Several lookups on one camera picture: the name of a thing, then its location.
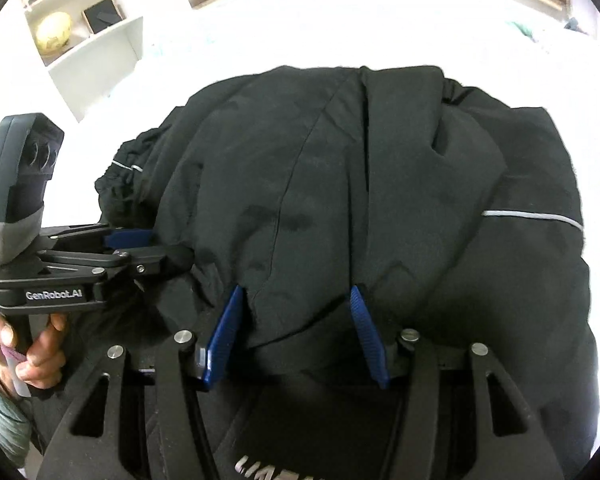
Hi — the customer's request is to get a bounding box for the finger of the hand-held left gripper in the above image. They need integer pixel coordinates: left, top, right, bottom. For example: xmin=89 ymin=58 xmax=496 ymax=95
xmin=45 ymin=226 xmax=157 ymax=252
xmin=40 ymin=244 xmax=197 ymax=287

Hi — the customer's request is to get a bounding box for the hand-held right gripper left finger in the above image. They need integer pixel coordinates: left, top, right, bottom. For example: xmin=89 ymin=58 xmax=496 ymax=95
xmin=45 ymin=285 xmax=246 ymax=480

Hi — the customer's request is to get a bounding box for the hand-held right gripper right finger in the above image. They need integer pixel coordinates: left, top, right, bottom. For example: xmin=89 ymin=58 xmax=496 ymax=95
xmin=349 ymin=285 xmax=566 ymax=480

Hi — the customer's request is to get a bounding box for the black hooded jacket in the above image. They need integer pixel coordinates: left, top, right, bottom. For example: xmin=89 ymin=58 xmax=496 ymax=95
xmin=30 ymin=62 xmax=600 ymax=480

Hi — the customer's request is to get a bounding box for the person's left forearm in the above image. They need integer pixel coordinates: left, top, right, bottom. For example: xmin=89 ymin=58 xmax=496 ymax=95
xmin=0 ymin=345 xmax=35 ymax=468

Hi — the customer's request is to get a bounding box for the person's left hand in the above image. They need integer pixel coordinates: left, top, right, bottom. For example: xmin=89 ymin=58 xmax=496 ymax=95
xmin=0 ymin=305 xmax=68 ymax=386

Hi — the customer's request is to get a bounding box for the white bookshelf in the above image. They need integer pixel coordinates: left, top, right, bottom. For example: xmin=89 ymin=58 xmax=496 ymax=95
xmin=21 ymin=0 xmax=146 ymax=123

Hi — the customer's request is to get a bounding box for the yellow globe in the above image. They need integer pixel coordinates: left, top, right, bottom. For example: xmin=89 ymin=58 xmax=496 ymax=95
xmin=35 ymin=11 xmax=73 ymax=53

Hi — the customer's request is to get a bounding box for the black picture frame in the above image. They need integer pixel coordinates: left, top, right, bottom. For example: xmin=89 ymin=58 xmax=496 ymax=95
xmin=81 ymin=1 xmax=122 ymax=37

